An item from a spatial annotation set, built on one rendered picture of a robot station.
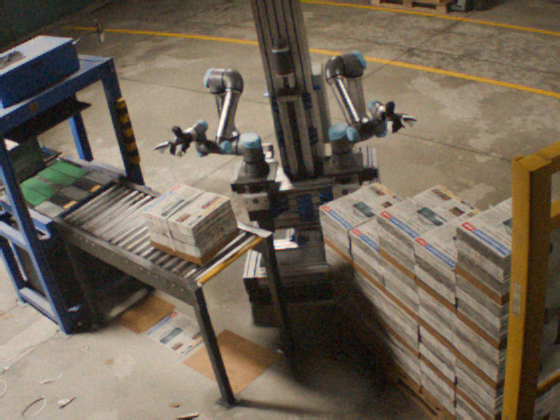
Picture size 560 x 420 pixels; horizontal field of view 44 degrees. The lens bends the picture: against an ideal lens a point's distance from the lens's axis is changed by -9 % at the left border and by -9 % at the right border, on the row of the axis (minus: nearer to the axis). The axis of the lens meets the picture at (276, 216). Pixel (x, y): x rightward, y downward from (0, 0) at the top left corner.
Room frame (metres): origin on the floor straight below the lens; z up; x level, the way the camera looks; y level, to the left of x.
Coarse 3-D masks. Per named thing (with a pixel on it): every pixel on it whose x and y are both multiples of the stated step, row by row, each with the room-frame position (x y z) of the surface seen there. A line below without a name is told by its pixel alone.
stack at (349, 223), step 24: (360, 192) 3.40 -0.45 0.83; (384, 192) 3.35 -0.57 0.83; (336, 216) 3.22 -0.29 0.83; (360, 216) 3.17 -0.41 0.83; (336, 240) 3.21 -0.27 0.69; (360, 240) 2.97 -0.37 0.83; (336, 264) 3.24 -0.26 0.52; (360, 264) 3.00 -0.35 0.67; (384, 264) 2.78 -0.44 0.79; (336, 288) 3.30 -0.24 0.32; (360, 288) 3.01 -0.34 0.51; (408, 288) 2.61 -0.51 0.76; (336, 312) 3.32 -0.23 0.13; (360, 312) 3.05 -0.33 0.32; (384, 312) 2.82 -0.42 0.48; (432, 312) 2.43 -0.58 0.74; (360, 336) 3.09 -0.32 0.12; (384, 336) 2.85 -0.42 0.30; (408, 336) 2.62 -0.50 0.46; (432, 336) 2.43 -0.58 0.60; (456, 336) 2.27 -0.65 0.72; (384, 360) 2.85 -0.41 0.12; (408, 360) 2.63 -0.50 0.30; (432, 360) 2.43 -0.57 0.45; (456, 360) 2.27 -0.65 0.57; (408, 384) 2.64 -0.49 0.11; (432, 384) 2.43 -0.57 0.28; (456, 384) 2.27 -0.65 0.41; (432, 408) 2.44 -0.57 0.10; (456, 408) 2.27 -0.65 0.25
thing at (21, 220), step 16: (0, 128) 3.78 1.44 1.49; (0, 144) 3.76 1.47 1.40; (0, 160) 3.73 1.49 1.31; (0, 176) 3.78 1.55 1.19; (16, 176) 3.78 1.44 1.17; (16, 192) 3.75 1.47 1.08; (16, 208) 3.73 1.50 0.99; (32, 224) 3.77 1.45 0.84; (32, 240) 3.75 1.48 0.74; (32, 256) 3.75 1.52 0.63; (48, 272) 3.77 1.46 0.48; (48, 288) 3.73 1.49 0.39; (64, 304) 3.77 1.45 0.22; (64, 320) 3.74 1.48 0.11
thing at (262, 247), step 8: (120, 184) 4.12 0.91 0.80; (128, 184) 4.09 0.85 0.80; (144, 192) 3.94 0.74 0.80; (152, 192) 3.91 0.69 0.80; (240, 224) 3.37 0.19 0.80; (248, 224) 3.35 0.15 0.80; (248, 232) 3.29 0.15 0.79; (256, 232) 3.26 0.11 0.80; (264, 232) 3.25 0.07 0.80; (264, 240) 3.21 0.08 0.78; (272, 240) 3.22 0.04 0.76; (256, 248) 3.26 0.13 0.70; (264, 248) 3.22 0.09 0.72; (272, 248) 3.22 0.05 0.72
